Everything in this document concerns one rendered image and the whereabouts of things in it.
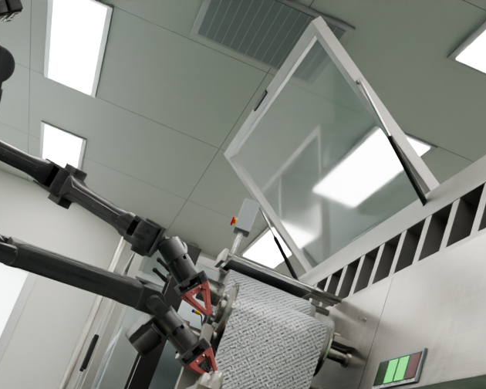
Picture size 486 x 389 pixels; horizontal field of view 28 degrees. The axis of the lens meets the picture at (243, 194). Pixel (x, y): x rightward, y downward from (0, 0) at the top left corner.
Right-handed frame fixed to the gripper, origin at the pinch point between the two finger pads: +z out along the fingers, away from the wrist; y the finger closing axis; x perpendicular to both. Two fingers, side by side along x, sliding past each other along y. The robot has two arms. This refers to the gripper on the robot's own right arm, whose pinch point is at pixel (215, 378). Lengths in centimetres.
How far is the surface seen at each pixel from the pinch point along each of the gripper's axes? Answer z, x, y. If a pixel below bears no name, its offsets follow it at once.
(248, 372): 4.0, 6.8, 0.2
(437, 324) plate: 17, 31, 47
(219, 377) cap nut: -1.0, -2.5, 17.7
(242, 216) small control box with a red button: -27, 49, -58
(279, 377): 9.6, 11.7, 0.2
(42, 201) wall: -161, 89, -558
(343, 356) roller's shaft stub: 16.8, 28.5, -4.6
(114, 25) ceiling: -146, 114, -217
